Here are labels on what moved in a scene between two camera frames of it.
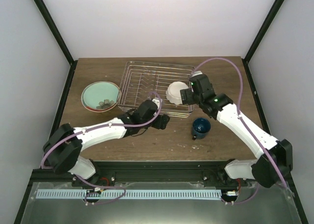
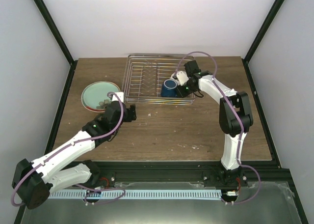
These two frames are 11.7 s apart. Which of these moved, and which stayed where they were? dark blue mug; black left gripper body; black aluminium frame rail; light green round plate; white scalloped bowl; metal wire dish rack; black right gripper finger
Moved: black left gripper body; white scalloped bowl; black right gripper finger; metal wire dish rack; dark blue mug
Stayed: black aluminium frame rail; light green round plate
